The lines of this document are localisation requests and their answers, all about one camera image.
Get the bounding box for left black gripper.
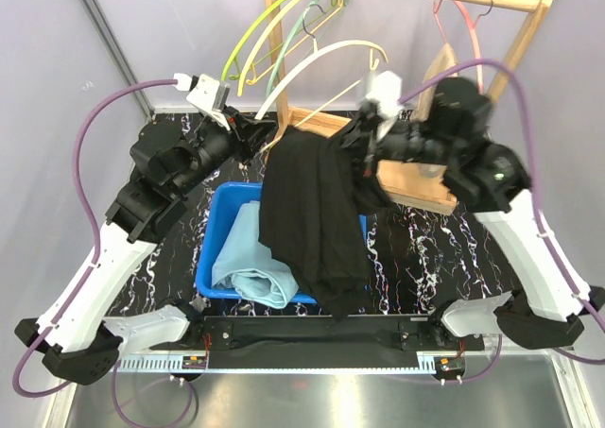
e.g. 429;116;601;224
173;105;277;197

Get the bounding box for green plastic hanger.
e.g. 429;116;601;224
218;0;351;85

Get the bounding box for beige trousers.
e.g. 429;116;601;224
408;42;459;127

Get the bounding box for black trousers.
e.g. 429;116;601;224
259;127;392;318
309;270;369;320

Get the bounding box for light blue trousers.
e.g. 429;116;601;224
212;200;299;309

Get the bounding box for pink plastic hanger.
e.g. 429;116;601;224
432;0;485;94

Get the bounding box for mint green hanger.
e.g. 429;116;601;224
266;0;350;96

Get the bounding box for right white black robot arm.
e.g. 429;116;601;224
365;72;604;350

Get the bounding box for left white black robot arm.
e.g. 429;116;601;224
15;107;278;385

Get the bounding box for wooden clothes rack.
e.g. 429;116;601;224
242;0;554;215

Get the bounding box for blue plastic bin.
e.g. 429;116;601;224
195;181;369;306

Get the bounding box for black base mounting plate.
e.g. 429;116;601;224
184;315;486;375

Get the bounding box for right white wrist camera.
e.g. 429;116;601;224
362;71;403;120

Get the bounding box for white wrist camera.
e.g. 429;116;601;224
362;71;403;120
174;73;231;130

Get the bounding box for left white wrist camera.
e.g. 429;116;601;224
174;73;231;130

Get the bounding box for aluminium rail frame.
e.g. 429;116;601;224
42;317;596;428

